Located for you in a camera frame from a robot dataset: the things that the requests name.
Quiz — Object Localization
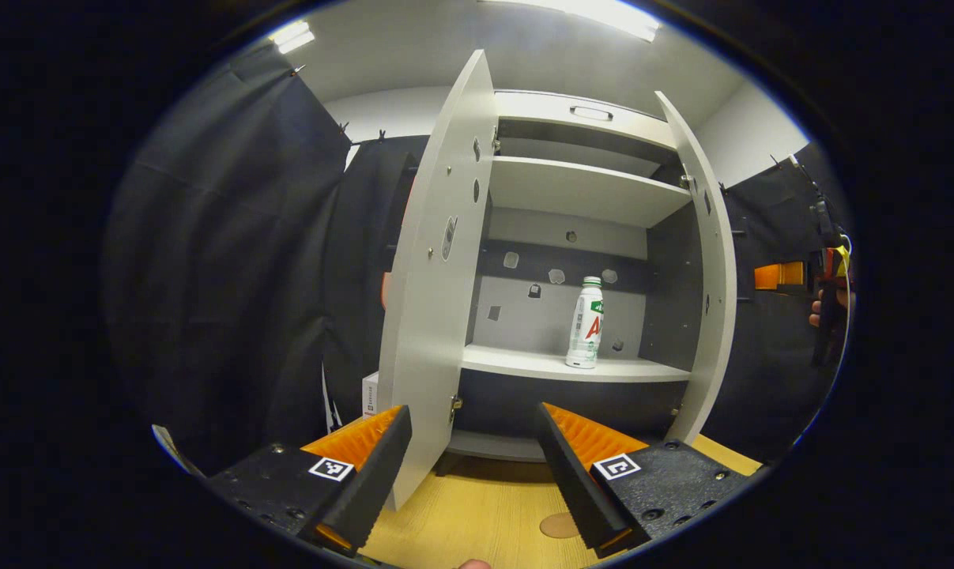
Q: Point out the black backdrop cloth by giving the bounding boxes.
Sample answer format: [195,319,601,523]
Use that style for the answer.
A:
[105,43,353,475]
[322,134,430,431]
[718,142,853,463]

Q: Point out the black door handle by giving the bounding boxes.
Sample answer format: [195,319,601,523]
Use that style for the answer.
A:
[730,225,754,305]

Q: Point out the white cabinet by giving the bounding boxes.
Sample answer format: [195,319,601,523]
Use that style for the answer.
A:
[445,89,695,463]

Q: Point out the white cabinet drawer front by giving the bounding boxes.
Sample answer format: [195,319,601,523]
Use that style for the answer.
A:
[494,89,679,151]

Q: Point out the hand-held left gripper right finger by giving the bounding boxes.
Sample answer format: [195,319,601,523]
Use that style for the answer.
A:
[536,401,750,558]

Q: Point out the white cabinet door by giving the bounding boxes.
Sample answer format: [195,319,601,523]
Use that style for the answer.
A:
[378,49,500,511]
[654,91,738,445]

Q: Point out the round brown coaster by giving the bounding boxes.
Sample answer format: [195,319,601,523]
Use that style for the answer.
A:
[539,512,582,540]

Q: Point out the white flat panel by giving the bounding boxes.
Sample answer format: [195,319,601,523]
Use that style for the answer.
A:
[152,424,206,477]

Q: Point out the white cabinet shelf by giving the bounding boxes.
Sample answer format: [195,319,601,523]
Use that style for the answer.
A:
[488,156,692,228]
[461,344,692,384]

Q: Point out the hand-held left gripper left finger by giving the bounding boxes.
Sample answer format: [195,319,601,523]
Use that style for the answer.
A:
[206,405,413,558]

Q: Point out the ceiling light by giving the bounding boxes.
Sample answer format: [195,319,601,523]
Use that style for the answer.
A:
[269,21,316,55]
[485,0,661,43]

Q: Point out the white green drink bottle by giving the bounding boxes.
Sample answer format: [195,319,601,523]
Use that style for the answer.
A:
[565,276,605,370]

